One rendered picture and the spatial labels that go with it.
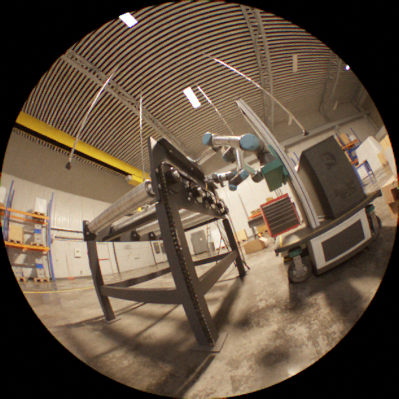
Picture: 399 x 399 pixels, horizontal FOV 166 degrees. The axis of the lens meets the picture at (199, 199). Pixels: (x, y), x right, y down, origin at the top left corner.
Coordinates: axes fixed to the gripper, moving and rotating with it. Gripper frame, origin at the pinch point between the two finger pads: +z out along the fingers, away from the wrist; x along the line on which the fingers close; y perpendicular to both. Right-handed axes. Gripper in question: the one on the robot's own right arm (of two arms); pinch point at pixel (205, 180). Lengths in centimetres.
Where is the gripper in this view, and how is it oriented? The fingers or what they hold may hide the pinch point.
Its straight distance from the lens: 133.3
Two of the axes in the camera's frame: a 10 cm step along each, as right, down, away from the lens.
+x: -4.2, -2.4, -8.8
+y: -0.3, -9.6, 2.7
